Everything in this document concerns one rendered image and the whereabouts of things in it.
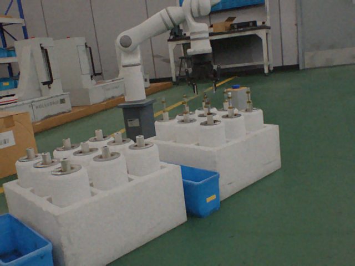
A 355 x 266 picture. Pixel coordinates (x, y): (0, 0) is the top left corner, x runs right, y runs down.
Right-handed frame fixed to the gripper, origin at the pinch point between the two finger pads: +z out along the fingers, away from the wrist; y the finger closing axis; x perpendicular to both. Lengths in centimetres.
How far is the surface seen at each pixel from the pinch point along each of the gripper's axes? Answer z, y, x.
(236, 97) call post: 7.1, -11.5, -23.4
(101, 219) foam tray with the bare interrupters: 23, 23, 62
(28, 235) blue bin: 26, 43, 64
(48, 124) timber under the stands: 32, 152, -144
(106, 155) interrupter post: 9, 23, 52
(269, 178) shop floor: 35.0, -21.6, 7.4
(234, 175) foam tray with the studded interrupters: 28.6, -9.0, 20.4
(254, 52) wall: -1, -45, -514
